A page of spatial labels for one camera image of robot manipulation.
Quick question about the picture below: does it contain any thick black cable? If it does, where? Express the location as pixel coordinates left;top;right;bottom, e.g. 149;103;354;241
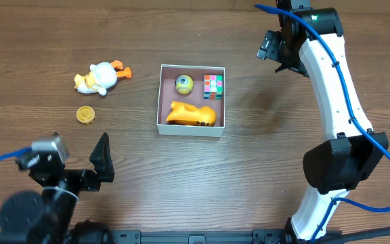
320;224;390;244

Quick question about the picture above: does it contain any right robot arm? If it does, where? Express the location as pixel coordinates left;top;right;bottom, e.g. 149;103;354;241
257;1;389;243

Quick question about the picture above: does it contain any multicoloured puzzle cube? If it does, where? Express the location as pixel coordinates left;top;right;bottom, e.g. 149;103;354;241
203;75;224;100

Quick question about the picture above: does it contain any orange plush dog toy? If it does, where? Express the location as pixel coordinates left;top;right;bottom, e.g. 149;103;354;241
166;101;217;127

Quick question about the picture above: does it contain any white cardboard box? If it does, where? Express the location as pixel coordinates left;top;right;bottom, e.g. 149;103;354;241
156;64;226;138

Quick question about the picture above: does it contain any white plush duck toy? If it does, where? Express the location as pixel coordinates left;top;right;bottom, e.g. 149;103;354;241
74;60;132;96

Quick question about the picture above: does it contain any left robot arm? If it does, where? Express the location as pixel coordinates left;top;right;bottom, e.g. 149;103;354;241
0;134;116;244

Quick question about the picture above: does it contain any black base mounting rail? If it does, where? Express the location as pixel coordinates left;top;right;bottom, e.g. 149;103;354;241
112;229;282;244

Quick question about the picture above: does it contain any yellow grey face ball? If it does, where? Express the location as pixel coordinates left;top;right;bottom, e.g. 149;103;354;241
175;75;194;95

